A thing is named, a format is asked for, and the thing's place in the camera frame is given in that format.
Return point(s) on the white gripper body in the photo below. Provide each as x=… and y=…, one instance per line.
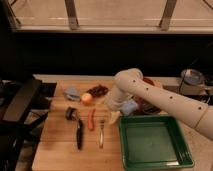
x=115, y=98

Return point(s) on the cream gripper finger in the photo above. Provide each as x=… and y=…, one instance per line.
x=114, y=116

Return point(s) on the silver metal fork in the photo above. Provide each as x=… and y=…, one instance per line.
x=101, y=141

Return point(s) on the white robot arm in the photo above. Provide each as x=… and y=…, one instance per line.
x=196, y=114

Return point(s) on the blue sponge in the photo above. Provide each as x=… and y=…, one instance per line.
x=128, y=107

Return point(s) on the dark red grapes bunch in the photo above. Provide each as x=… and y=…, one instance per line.
x=98, y=91

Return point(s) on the orange carrot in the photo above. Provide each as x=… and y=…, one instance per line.
x=91, y=119

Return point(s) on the yellow red apple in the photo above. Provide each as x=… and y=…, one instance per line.
x=87, y=99

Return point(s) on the dark maroon plate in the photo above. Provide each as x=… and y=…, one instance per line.
x=145, y=107

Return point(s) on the red bowl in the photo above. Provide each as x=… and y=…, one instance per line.
x=149, y=81

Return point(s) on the green plastic tray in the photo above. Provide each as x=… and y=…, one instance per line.
x=152, y=143

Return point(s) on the blue crumpled cloth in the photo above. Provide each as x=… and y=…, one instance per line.
x=72, y=94

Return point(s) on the metal bowl on stand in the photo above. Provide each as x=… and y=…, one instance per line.
x=192, y=82

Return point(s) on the black chair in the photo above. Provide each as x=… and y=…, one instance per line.
x=26, y=106

